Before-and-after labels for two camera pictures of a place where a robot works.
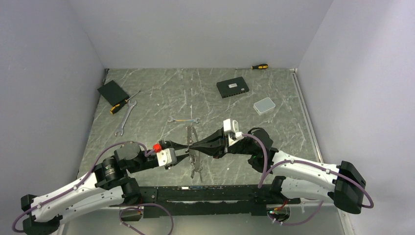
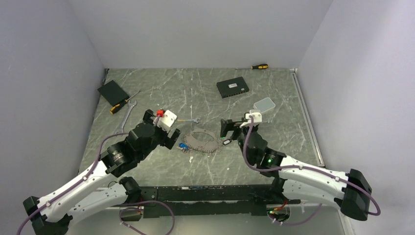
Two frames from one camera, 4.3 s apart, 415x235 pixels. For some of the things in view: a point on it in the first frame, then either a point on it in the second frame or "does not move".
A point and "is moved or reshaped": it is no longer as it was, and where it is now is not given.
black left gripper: [176, 146] -> [166, 141]
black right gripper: [214, 146] -> [228, 125]
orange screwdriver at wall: [262, 66] does not move
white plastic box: [263, 105] does not move
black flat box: [113, 93] does not move
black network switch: [232, 86] does not move
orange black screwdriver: [116, 107] does not move
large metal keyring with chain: [193, 139] is moved or reshaped
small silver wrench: [195, 120] does not move
